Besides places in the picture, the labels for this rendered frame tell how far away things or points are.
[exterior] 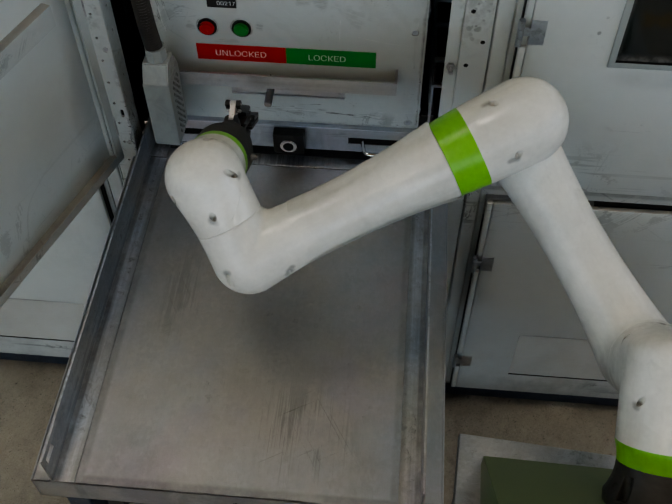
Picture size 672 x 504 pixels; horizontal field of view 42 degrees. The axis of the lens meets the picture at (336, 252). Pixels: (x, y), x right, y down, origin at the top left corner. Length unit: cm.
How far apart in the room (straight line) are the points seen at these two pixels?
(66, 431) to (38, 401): 107
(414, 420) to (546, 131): 50
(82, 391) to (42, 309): 84
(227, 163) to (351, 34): 45
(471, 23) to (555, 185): 31
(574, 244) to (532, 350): 84
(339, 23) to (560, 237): 52
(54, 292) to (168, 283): 69
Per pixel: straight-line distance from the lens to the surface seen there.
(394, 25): 154
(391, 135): 170
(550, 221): 138
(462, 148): 119
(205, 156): 120
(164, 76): 155
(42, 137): 162
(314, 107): 168
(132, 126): 175
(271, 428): 141
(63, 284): 219
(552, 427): 242
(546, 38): 149
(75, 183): 175
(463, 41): 151
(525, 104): 120
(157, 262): 161
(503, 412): 241
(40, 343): 246
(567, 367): 228
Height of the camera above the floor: 210
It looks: 52 degrees down
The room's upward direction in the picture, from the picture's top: straight up
